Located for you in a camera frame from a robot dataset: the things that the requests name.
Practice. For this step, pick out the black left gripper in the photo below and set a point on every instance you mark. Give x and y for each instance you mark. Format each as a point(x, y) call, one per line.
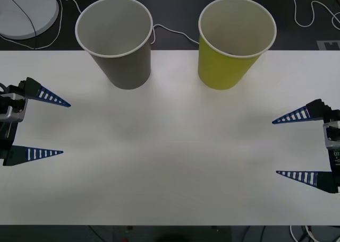
point(6, 138)

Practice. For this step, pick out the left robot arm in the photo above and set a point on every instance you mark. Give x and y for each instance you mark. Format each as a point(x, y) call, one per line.
point(12, 112)

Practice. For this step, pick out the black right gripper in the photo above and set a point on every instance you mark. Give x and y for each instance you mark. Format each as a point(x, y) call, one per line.
point(335, 162)

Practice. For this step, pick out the grey plastic waste bin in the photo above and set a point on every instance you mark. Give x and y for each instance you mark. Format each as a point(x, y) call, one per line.
point(125, 67)

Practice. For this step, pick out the yellow-green plastic waste bin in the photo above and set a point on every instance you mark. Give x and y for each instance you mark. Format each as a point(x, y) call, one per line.
point(220, 69)

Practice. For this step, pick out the grey marker plate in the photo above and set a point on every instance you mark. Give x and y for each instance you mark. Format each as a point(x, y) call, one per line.
point(322, 45)

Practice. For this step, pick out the round white floor base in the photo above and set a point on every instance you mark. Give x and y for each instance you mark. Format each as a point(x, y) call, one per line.
point(42, 11)

